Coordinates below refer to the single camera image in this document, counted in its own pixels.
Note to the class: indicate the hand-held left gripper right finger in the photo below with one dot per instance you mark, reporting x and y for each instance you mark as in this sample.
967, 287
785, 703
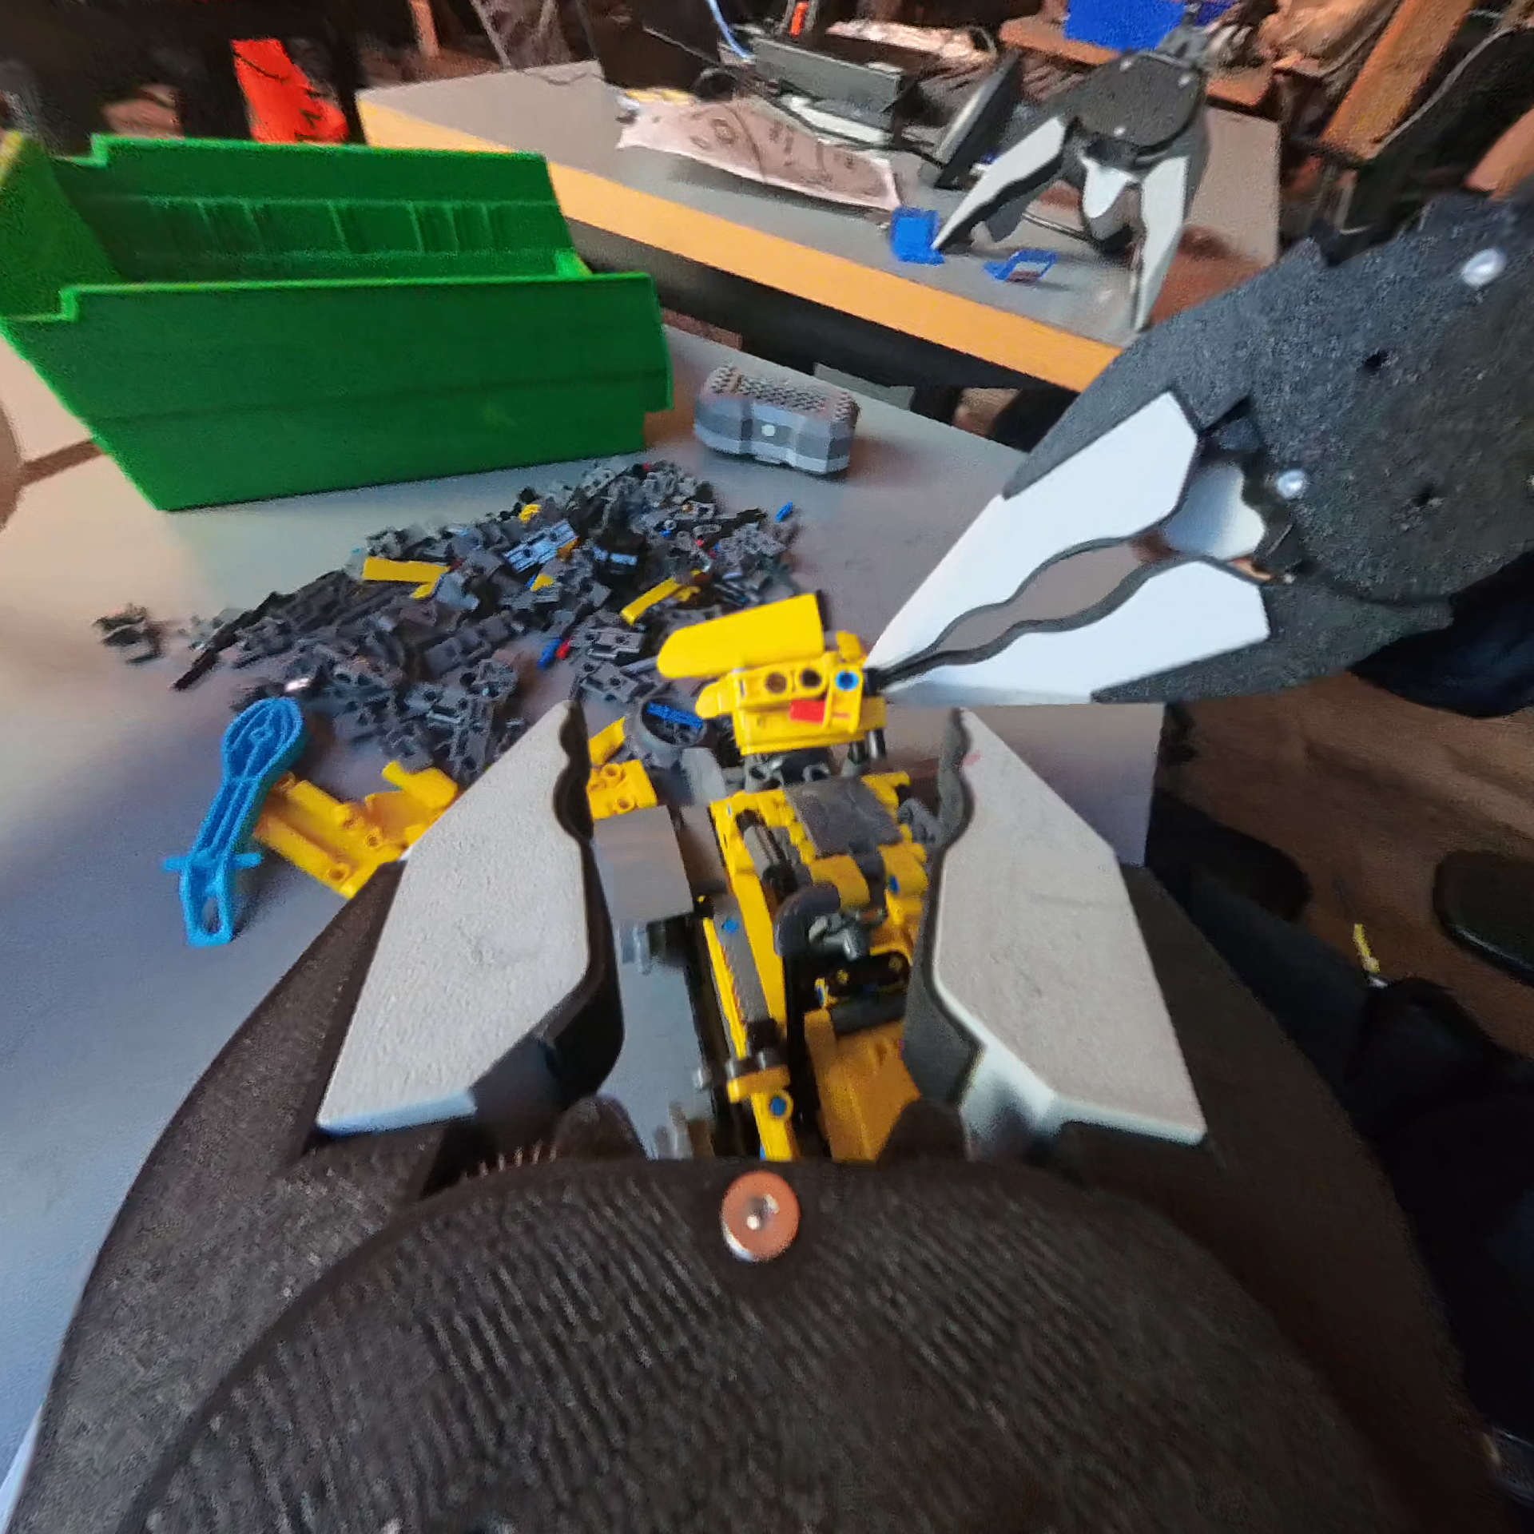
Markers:
1056, 958

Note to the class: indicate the yellow toy brick assembly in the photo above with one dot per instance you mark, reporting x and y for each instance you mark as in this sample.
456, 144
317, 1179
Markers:
767, 689

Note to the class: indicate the yellow black toy brick vehicle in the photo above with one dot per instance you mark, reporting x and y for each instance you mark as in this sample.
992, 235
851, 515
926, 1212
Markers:
852, 887

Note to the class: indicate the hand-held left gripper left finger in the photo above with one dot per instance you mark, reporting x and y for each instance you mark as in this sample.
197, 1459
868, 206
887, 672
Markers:
481, 947

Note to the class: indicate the yellow toy frame piece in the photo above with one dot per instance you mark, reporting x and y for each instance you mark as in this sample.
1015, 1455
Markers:
348, 832

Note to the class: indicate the grey toy brick block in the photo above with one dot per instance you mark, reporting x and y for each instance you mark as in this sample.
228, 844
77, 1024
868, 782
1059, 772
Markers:
767, 426

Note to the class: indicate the orange red bag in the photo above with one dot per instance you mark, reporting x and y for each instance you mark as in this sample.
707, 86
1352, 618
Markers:
288, 95

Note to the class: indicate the black toy wheel rim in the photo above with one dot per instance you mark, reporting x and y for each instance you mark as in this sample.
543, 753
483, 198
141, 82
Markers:
667, 726

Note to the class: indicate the spare hand-held gripper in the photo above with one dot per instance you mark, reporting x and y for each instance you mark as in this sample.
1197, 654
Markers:
1139, 109

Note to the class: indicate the black bag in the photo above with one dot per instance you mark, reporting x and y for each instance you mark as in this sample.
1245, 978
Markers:
1415, 1078

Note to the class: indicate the blue storage bin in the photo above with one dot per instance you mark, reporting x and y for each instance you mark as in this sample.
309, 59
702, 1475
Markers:
1121, 22

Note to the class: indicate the wooden edged grey table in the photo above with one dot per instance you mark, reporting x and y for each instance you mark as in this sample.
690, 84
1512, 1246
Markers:
673, 155

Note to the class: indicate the pile of black toy bricks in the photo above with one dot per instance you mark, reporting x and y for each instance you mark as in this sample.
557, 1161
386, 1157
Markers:
481, 624

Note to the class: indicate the printed paper sheet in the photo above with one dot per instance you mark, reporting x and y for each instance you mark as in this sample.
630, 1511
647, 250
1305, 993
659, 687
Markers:
767, 150

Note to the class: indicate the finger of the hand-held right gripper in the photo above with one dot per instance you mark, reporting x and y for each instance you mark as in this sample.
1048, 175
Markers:
1056, 504
1139, 635

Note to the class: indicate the green plastic bin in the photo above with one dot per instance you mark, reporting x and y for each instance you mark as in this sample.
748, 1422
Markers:
361, 372

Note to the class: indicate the teal brick separator tool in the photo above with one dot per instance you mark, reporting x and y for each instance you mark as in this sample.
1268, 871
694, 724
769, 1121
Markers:
230, 827

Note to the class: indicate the blue plastic clip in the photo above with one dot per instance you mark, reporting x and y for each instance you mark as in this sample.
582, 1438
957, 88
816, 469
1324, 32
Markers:
916, 235
1019, 266

